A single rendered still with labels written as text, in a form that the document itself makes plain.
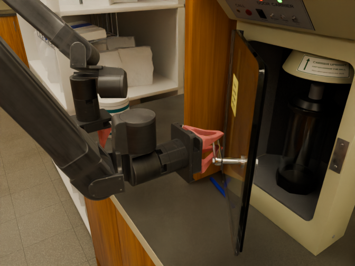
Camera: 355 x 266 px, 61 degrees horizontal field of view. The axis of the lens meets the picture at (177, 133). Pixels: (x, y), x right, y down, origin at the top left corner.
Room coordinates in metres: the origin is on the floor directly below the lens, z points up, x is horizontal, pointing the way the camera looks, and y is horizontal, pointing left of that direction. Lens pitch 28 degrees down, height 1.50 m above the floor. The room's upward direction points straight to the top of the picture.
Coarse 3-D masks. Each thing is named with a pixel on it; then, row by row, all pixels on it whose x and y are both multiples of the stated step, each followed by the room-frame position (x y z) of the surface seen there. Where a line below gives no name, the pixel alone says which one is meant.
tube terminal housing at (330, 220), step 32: (256, 32) 0.67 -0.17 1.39; (288, 32) 0.60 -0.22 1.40; (352, 64) 0.49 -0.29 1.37; (352, 96) 0.48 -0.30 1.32; (352, 128) 0.46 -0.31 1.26; (352, 160) 0.47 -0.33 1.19; (256, 192) 0.62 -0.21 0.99; (352, 192) 0.50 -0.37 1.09; (288, 224) 0.53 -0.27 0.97; (320, 224) 0.47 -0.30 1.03
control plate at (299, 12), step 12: (228, 0) 0.65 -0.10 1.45; (240, 0) 0.62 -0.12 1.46; (252, 0) 0.59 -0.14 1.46; (264, 0) 0.57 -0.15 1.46; (276, 0) 0.54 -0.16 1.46; (288, 0) 0.52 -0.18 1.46; (300, 0) 0.50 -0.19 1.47; (240, 12) 0.65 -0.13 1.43; (252, 12) 0.62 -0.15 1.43; (264, 12) 0.59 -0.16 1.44; (276, 12) 0.56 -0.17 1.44; (288, 12) 0.54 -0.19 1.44; (300, 12) 0.52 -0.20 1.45; (288, 24) 0.56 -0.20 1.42; (300, 24) 0.54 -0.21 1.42; (312, 24) 0.52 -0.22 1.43
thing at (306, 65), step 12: (288, 60) 0.64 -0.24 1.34; (300, 60) 0.60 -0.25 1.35; (312, 60) 0.58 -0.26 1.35; (324, 60) 0.57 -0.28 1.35; (336, 60) 0.56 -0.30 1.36; (288, 72) 0.61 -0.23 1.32; (300, 72) 0.59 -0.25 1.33; (312, 72) 0.57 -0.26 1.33; (324, 72) 0.56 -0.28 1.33; (336, 72) 0.55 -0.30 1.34; (348, 72) 0.55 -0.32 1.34
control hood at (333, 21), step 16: (224, 0) 0.67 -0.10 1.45; (304, 0) 0.49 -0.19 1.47; (320, 0) 0.47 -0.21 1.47; (336, 0) 0.45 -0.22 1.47; (352, 0) 0.43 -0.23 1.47; (320, 16) 0.49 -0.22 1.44; (336, 16) 0.47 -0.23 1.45; (352, 16) 0.44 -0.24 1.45; (320, 32) 0.52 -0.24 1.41; (336, 32) 0.49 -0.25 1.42; (352, 32) 0.46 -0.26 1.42
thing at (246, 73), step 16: (240, 48) 0.59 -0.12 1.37; (240, 64) 0.57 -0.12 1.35; (256, 64) 0.43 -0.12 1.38; (240, 80) 0.55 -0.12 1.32; (256, 80) 0.42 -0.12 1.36; (240, 96) 0.54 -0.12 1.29; (256, 96) 0.41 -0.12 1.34; (240, 112) 0.52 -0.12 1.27; (256, 112) 0.41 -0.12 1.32; (240, 128) 0.50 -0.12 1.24; (256, 128) 0.41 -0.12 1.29; (240, 144) 0.48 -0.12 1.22; (224, 176) 0.65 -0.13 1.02; (240, 176) 0.45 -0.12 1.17; (240, 192) 0.43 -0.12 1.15; (240, 208) 0.41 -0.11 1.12; (240, 224) 0.41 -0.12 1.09; (240, 240) 0.41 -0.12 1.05
